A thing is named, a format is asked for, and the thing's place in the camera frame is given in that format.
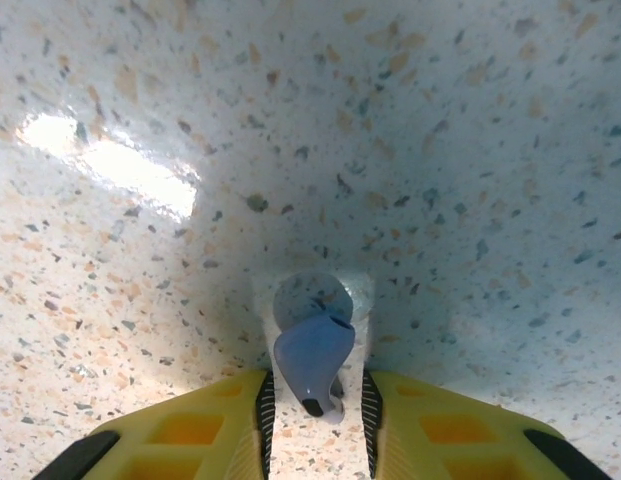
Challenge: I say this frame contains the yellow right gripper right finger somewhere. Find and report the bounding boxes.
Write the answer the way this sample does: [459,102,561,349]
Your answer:
[360,368,614,480]

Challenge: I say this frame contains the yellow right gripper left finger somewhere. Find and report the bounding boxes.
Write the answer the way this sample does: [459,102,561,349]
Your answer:
[33,368,277,480]

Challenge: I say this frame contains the small purple screw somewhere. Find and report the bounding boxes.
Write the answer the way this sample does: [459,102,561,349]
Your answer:
[272,269,356,426]

